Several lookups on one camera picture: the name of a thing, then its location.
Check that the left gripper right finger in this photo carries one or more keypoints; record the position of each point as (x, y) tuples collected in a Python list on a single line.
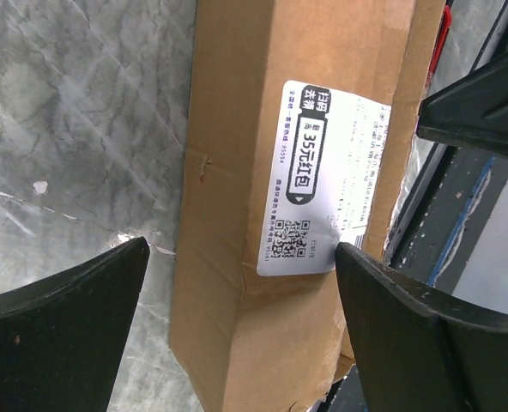
[(417, 348)]

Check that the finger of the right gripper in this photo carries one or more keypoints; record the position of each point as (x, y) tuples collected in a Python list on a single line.
[(470, 113)]

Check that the red utility knife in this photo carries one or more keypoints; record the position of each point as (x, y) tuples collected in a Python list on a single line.
[(445, 25)]

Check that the brown cardboard express box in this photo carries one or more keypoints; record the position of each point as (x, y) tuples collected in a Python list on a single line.
[(301, 119)]

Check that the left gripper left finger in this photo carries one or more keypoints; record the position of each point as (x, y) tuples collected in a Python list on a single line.
[(62, 338)]

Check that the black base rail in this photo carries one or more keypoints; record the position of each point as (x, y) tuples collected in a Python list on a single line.
[(449, 194)]

